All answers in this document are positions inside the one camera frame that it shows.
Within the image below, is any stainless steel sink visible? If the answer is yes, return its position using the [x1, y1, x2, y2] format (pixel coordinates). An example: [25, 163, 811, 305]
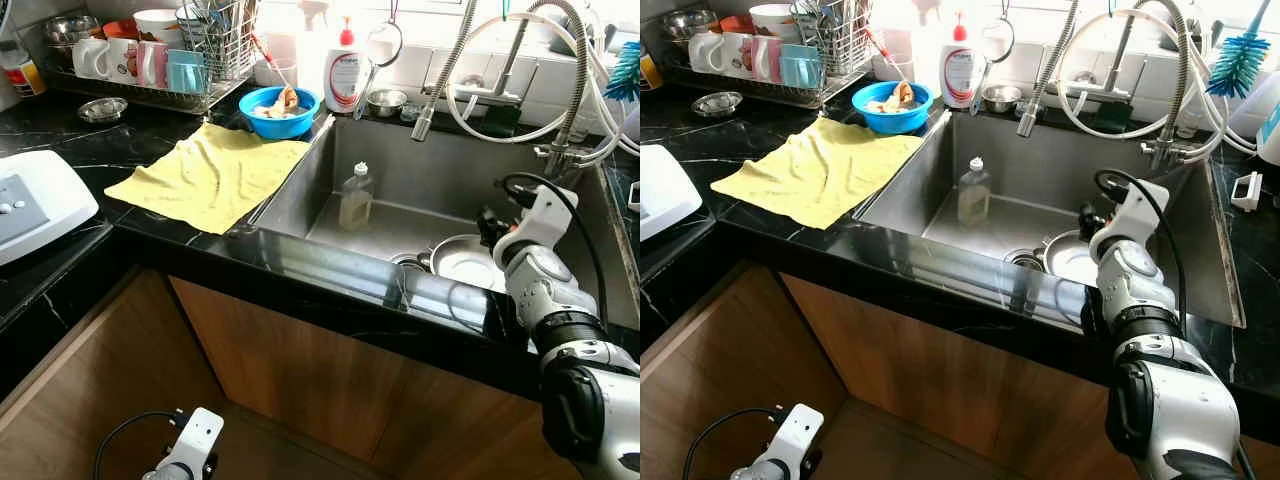
[243, 112, 641, 333]
[852, 108, 1248, 331]

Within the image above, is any green sponge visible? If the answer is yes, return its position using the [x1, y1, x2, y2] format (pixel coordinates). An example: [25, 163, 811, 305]
[1090, 98, 1133, 134]
[480, 103, 522, 139]

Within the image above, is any clear dish soap bottle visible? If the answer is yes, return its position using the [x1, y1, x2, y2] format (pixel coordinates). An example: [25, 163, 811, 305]
[957, 157, 994, 227]
[338, 161, 376, 232]

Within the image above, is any wood cabinet door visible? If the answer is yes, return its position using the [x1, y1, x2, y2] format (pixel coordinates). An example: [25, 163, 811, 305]
[0, 265, 229, 480]
[640, 262, 851, 480]

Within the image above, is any wood sink cabinet panel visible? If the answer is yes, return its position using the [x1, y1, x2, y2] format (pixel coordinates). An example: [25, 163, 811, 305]
[168, 275, 586, 480]
[780, 272, 1141, 480]

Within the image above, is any spring neck steel faucet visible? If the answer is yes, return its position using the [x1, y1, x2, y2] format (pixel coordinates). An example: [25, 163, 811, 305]
[411, 0, 601, 179]
[1016, 0, 1201, 173]

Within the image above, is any small deep steel bowl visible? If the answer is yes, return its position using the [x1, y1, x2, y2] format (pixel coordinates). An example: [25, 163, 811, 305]
[980, 84, 1023, 114]
[366, 88, 409, 119]

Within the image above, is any small white holder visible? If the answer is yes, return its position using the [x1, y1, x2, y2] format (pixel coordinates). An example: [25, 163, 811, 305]
[1232, 171, 1264, 212]

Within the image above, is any white countertop appliance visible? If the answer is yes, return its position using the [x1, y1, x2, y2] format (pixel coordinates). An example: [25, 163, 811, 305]
[0, 150, 101, 267]
[640, 143, 707, 243]

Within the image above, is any white pump soap bottle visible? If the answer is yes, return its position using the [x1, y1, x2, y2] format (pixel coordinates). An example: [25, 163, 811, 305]
[322, 15, 374, 114]
[937, 12, 989, 110]

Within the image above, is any blue bottle brush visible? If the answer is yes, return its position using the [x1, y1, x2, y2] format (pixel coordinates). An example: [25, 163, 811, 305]
[1205, 0, 1273, 99]
[603, 40, 641, 103]

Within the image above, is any white plastic container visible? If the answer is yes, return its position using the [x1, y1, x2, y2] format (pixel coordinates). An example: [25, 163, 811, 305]
[1255, 72, 1280, 167]

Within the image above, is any round metal strainer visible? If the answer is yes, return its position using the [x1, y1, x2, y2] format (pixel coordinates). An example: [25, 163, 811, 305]
[968, 15, 1017, 116]
[352, 20, 405, 123]

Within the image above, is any blue plastic bowl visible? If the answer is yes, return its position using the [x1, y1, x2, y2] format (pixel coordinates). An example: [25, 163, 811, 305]
[238, 86, 321, 140]
[852, 81, 935, 135]

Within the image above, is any small flat steel dish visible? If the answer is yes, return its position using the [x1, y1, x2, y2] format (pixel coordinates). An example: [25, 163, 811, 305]
[78, 97, 129, 124]
[692, 92, 743, 119]

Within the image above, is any yellow cloth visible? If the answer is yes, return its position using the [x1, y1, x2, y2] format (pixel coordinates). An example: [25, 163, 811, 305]
[710, 117, 924, 231]
[104, 122, 312, 235]

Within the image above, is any plain white mug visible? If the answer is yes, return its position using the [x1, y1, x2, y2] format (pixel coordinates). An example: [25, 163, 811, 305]
[72, 37, 111, 81]
[688, 32, 726, 76]

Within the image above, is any white printed mug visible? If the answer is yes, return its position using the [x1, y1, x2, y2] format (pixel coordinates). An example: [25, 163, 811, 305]
[722, 33, 756, 79]
[108, 38, 141, 84]

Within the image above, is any pink mug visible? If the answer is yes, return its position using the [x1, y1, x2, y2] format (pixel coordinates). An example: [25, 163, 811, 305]
[137, 40, 171, 89]
[750, 36, 784, 83]

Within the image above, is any light blue mug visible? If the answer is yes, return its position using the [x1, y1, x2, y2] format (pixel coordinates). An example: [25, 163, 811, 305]
[780, 44, 823, 89]
[166, 48, 208, 95]

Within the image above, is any white bowl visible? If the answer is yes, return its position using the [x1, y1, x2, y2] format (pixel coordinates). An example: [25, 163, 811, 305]
[750, 4, 801, 39]
[133, 8, 186, 43]

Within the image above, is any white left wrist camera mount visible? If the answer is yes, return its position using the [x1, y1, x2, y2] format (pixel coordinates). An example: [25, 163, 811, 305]
[768, 402, 826, 471]
[170, 406, 226, 471]

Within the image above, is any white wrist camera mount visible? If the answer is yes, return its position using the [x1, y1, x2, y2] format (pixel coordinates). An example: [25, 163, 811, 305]
[1088, 180, 1171, 263]
[170, 406, 226, 471]
[493, 184, 581, 263]
[768, 402, 826, 471]

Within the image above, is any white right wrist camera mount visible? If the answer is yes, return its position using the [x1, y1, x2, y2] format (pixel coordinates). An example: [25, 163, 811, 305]
[493, 184, 581, 263]
[1088, 180, 1171, 263]

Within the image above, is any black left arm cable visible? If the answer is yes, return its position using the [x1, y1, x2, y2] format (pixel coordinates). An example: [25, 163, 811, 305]
[682, 405, 786, 480]
[93, 408, 189, 480]

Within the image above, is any white hose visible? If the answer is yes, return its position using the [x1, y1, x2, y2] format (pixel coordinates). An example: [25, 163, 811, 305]
[1053, 8, 1263, 161]
[445, 10, 641, 166]

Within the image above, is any red handled brush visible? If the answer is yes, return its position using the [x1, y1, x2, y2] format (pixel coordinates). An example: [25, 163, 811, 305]
[250, 33, 291, 73]
[865, 28, 906, 69]

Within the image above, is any wire dish rack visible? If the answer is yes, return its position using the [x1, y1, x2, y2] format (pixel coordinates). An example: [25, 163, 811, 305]
[640, 0, 863, 106]
[18, 0, 259, 113]

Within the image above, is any wire cutlery basket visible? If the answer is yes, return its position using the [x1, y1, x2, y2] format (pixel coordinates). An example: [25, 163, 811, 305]
[795, 0, 863, 79]
[180, 0, 256, 83]

